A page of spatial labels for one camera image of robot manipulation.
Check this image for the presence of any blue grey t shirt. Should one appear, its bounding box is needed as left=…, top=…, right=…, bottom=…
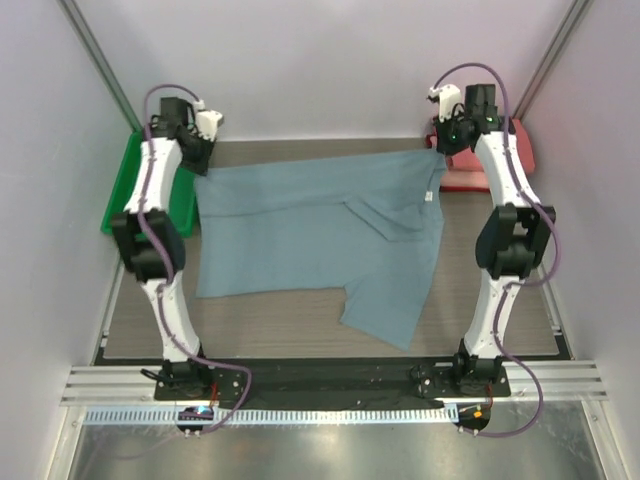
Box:
left=195, top=149, right=446, bottom=350

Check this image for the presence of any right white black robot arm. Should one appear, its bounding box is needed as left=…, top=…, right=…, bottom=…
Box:
left=428, top=84, right=556, bottom=396

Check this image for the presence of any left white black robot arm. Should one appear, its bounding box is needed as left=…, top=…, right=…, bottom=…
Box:
left=110, top=95, right=223, bottom=400

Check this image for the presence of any light pink folded shirt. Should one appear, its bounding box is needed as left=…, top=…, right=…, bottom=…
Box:
left=446, top=148, right=484, bottom=172

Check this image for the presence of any green plastic tray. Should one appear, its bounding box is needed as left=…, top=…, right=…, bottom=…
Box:
left=101, top=131, right=197, bottom=238

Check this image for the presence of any top coral folded shirt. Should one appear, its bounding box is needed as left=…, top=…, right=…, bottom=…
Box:
left=511, top=119, right=536, bottom=176

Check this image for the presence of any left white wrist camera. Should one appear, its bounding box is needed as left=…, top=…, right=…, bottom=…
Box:
left=192, top=99, right=224, bottom=142

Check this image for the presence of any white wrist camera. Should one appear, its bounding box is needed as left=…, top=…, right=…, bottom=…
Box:
left=192, top=99, right=224, bottom=142
left=427, top=84, right=462, bottom=122

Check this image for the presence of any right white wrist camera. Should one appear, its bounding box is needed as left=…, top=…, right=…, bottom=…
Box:
left=427, top=84, right=462, bottom=122

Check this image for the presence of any right aluminium corner post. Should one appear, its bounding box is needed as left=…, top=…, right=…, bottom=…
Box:
left=513, top=0, right=593, bottom=121

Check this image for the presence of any aluminium corner post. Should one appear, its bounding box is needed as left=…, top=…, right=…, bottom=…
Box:
left=513, top=0, right=593, bottom=121
left=57, top=0, right=142, bottom=131

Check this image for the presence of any left aluminium corner post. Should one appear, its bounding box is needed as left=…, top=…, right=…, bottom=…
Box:
left=57, top=0, right=142, bottom=131

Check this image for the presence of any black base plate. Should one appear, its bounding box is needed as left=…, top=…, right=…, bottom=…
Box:
left=154, top=356, right=511, bottom=431

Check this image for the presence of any aluminium rail frame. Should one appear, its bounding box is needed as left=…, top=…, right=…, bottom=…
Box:
left=61, top=359, right=607, bottom=411

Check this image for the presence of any white slotted cable duct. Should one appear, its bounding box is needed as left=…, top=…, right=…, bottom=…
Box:
left=84, top=404, right=458, bottom=427

